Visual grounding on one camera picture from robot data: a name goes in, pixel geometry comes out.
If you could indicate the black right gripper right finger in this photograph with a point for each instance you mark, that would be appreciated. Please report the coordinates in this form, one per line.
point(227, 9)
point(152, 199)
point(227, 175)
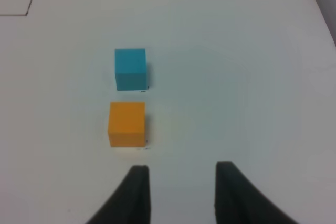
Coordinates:
point(237, 200)

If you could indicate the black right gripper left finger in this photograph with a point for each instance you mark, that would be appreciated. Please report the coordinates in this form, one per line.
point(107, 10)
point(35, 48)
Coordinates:
point(131, 201)

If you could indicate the blue cube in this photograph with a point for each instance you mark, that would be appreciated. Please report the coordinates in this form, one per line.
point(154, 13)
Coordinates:
point(130, 69)

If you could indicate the orange cube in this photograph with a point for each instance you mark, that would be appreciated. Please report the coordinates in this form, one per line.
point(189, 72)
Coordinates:
point(126, 127)

